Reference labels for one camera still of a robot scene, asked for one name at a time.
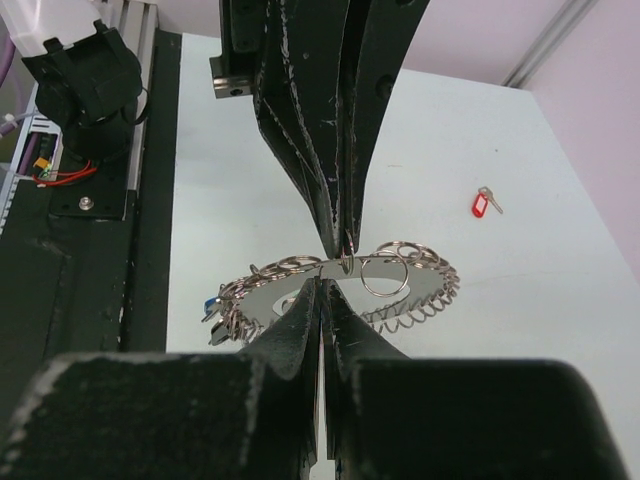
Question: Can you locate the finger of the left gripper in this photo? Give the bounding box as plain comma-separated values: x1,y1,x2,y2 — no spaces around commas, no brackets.
344,0,429,250
253,1,345,258

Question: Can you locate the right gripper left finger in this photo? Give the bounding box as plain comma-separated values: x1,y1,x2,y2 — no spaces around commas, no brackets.
1,279,320,479

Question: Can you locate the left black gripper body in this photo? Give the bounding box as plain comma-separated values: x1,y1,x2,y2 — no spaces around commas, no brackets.
209,0,267,99

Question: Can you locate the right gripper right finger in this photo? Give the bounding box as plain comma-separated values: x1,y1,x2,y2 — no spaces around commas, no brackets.
322,280,628,479

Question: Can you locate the key with blue tag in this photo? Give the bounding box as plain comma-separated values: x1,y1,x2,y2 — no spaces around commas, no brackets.
201,297,221,323

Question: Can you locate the large metal keyring disc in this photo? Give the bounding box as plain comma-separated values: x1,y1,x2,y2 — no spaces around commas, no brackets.
205,240,460,346

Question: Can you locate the key with red tag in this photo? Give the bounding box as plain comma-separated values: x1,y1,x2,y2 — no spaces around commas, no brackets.
471,186,504,218

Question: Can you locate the aluminium frame rail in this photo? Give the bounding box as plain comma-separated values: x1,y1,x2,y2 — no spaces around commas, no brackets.
120,1,158,191

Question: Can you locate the left frame post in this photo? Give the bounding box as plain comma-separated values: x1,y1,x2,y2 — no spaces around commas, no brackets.
501,0,599,89

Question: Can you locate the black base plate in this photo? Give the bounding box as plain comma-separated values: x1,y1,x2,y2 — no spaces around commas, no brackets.
1,31,182,421

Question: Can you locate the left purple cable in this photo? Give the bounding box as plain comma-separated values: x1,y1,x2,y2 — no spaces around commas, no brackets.
0,37,36,146

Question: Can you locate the slotted cable duct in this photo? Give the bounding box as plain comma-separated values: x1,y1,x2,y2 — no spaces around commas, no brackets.
1,86,62,230

